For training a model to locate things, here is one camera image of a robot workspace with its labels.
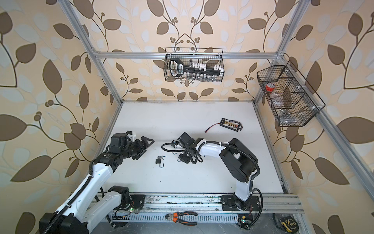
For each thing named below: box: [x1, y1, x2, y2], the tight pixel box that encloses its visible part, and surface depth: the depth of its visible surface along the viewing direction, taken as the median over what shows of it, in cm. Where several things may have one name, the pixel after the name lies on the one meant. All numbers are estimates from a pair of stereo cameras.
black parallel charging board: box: [219, 117, 240, 132], surface depth 107 cm
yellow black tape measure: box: [279, 215, 300, 234], surface depth 68 cm
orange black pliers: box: [165, 210, 198, 226], surface depth 71 cm
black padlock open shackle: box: [155, 157, 165, 169], surface depth 91 cm
